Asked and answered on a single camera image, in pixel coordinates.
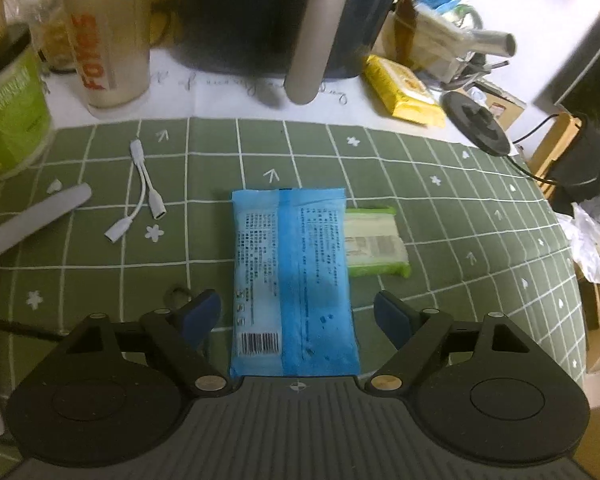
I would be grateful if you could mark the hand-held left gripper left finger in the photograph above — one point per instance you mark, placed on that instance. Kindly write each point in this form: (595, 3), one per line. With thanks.
(202, 315)

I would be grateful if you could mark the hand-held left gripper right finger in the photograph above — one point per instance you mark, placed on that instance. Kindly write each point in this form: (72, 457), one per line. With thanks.
(392, 317)

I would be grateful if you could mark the green wipes packet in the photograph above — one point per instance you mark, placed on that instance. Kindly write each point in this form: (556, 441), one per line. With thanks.
(375, 245)

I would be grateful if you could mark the blue wet wipes packet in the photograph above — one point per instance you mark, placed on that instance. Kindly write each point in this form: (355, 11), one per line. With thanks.
(290, 280)

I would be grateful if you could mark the green checked tablecloth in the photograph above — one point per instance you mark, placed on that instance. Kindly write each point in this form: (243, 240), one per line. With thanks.
(430, 240)

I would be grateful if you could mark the white gimbal tripod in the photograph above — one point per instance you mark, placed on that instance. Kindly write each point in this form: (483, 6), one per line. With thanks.
(35, 217)

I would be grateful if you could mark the small white scrap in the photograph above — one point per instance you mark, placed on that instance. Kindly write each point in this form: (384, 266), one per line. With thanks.
(55, 186)

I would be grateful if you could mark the white printed table runner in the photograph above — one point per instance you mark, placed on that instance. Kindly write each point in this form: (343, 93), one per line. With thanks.
(220, 105)

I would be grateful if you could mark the black round base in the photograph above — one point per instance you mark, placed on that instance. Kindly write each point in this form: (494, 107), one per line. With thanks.
(477, 122)

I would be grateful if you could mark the yellow wipes packet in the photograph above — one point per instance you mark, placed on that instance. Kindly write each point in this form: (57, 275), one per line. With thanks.
(405, 90)

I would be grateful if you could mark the wooden rack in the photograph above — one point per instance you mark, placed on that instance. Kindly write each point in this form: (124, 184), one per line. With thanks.
(555, 145)

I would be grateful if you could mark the brown labelled parcel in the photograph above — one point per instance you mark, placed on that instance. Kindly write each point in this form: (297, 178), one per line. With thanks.
(505, 105)

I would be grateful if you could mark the green canister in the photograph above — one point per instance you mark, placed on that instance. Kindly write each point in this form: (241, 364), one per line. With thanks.
(10, 120)

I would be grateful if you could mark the silver cylindrical tool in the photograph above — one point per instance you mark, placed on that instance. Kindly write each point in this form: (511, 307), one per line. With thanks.
(492, 42)

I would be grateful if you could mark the clear shaker bottle grey lid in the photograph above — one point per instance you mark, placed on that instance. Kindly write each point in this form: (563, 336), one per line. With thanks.
(115, 35)

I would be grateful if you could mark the black air fryer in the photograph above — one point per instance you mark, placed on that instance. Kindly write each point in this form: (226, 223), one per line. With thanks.
(230, 20)

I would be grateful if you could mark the glass bowl of clutter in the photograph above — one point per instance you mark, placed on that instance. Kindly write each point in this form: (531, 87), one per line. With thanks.
(440, 25)

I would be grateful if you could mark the black monitor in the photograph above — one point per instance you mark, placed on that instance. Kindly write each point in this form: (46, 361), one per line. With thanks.
(595, 70)

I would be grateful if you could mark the clear plastic food bag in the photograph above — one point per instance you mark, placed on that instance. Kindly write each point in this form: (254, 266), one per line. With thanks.
(45, 30)

